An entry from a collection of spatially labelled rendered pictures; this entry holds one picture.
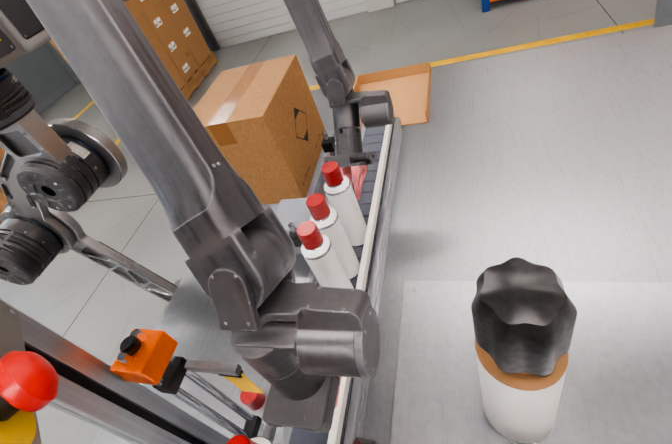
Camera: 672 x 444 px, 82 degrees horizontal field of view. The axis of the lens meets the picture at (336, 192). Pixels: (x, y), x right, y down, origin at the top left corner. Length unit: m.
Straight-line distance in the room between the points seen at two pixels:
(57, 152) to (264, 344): 0.77
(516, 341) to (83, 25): 0.42
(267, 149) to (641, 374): 0.77
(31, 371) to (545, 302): 0.36
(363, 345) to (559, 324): 0.16
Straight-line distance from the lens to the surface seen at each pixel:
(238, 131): 0.92
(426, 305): 0.71
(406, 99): 1.30
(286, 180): 0.97
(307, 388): 0.42
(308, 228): 0.60
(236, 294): 0.32
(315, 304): 0.33
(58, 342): 0.46
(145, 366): 0.44
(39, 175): 1.03
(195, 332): 0.94
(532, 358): 0.40
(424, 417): 0.64
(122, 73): 0.35
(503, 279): 0.38
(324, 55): 0.78
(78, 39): 0.37
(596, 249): 0.85
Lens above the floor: 1.49
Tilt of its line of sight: 40 degrees down
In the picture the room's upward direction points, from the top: 23 degrees counter-clockwise
